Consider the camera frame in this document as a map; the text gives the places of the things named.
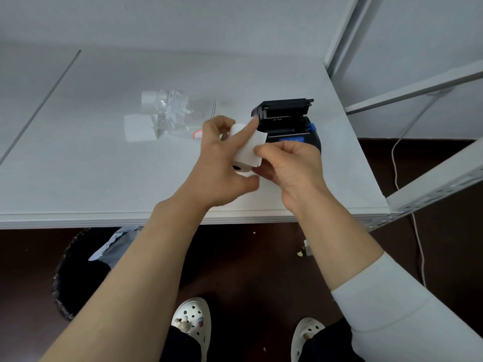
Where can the person's left hand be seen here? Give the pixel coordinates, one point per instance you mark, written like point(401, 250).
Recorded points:
point(211, 177)

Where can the person's right hand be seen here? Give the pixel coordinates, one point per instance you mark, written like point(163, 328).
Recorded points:
point(298, 173)

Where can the red-bordered label sticker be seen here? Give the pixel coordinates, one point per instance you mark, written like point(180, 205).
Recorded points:
point(197, 134)

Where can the white paper roll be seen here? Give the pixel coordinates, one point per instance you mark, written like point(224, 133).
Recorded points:
point(249, 147)

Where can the clear plastic zip bag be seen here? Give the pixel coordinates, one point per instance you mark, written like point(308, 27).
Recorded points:
point(188, 116)

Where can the black portable printer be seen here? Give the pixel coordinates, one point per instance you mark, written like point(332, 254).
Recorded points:
point(286, 109)

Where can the curled white paper strip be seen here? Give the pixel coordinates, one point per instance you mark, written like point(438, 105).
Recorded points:
point(137, 128)

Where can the person's right forearm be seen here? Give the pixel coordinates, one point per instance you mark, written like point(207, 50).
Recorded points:
point(377, 297)

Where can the person's left forearm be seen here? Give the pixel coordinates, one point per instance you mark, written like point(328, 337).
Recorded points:
point(136, 290)

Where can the person's left white clog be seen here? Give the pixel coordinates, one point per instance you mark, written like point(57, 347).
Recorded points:
point(196, 311)

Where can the person's white clog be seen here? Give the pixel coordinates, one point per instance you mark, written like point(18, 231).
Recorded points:
point(307, 329)
point(196, 311)

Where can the person's right white clog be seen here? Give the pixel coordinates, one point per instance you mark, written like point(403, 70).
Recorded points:
point(307, 329)

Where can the person's left leg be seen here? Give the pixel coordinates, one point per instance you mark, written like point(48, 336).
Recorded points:
point(181, 348)

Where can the person's leg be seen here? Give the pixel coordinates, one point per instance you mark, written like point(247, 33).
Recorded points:
point(181, 348)
point(332, 346)

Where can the person's right leg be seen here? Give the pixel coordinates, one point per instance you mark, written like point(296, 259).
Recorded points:
point(332, 346)

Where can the crumpled white paper slip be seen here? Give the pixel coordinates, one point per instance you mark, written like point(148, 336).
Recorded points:
point(175, 105)

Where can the grey plastic mailer bag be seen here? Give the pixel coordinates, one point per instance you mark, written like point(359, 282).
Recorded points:
point(113, 246)

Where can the trash bin with black liner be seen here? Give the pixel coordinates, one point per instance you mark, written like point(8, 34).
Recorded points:
point(71, 282)

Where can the white metal shelf frame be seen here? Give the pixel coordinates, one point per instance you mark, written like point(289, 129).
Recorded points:
point(434, 184)

